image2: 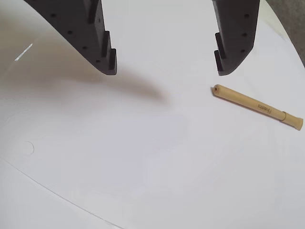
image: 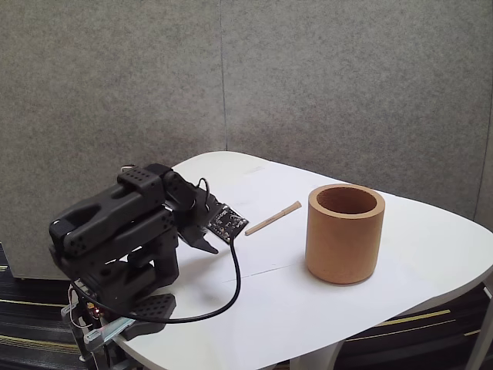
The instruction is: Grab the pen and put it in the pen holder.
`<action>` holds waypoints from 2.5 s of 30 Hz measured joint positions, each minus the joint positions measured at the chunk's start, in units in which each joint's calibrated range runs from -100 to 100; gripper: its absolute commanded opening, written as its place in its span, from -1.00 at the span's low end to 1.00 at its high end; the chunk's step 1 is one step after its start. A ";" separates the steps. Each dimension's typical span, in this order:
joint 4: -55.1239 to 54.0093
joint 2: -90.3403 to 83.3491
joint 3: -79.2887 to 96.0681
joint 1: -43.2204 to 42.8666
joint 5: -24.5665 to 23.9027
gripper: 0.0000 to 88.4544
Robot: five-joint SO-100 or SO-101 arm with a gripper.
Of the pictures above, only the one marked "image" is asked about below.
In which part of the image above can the brown cylindrical pen holder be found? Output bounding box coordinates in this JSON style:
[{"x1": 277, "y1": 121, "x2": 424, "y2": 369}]
[{"x1": 304, "y1": 183, "x2": 387, "y2": 286}]

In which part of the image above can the bare circuit board camera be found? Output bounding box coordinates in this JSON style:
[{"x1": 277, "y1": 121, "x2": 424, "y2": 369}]
[{"x1": 206, "y1": 203, "x2": 250, "y2": 245}]

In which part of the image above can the thin white wire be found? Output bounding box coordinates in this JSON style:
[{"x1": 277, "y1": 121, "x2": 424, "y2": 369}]
[{"x1": 67, "y1": 283, "x2": 96, "y2": 331}]

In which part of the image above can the grey metal table clamp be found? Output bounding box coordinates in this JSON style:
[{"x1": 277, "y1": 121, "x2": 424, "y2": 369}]
[{"x1": 60, "y1": 304, "x2": 139, "y2": 364}]

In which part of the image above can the brown paper pen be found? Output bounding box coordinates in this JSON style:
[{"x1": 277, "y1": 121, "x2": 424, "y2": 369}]
[{"x1": 244, "y1": 200, "x2": 302, "y2": 237}]

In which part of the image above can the black camera cable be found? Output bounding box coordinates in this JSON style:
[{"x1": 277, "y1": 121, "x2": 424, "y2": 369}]
[{"x1": 71, "y1": 240, "x2": 243, "y2": 323}]

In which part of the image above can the white table leg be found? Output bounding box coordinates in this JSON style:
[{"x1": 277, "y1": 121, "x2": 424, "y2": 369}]
[
  {"x1": 288, "y1": 338, "x2": 344, "y2": 370},
  {"x1": 464, "y1": 280, "x2": 493, "y2": 370}
]

